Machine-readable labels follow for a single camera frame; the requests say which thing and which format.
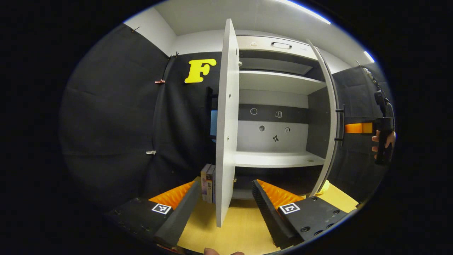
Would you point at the beige spine book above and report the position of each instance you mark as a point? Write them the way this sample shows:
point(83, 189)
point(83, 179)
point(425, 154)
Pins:
point(204, 180)

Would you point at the short ceiling light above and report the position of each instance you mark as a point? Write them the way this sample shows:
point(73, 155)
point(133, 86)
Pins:
point(369, 56)

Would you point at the yellow object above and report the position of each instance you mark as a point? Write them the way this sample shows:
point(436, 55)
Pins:
point(325, 187)

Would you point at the long ceiling light strip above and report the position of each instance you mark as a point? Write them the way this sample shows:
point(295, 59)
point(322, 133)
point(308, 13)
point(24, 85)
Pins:
point(308, 11)

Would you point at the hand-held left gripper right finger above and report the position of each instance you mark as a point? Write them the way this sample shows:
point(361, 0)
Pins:
point(270, 216)

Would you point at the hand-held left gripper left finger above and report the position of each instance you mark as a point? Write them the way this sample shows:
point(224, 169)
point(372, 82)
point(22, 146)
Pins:
point(180, 219)

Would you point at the dark grey spine book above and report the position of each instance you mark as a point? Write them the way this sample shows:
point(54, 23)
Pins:
point(209, 184)

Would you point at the white and grey cabinet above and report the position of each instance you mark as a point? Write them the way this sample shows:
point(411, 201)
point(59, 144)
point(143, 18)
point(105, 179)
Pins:
point(276, 159)

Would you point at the white cabinet door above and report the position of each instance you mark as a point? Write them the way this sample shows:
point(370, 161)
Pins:
point(226, 141)
point(332, 127)

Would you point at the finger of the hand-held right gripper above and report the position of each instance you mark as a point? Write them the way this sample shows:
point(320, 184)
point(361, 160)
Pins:
point(357, 128)

